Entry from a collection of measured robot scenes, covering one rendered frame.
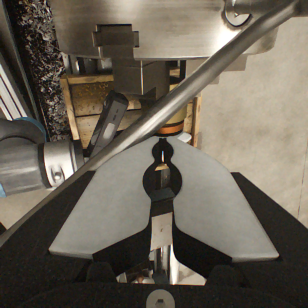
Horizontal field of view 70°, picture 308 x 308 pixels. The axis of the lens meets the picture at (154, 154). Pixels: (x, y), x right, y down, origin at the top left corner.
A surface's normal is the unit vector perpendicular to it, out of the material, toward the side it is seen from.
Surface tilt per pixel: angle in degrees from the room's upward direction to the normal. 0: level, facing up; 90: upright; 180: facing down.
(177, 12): 18
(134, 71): 39
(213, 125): 0
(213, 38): 4
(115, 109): 2
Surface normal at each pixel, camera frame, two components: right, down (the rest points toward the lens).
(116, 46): -0.36, 0.48
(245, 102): 0.31, 0.48
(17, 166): 0.25, -0.13
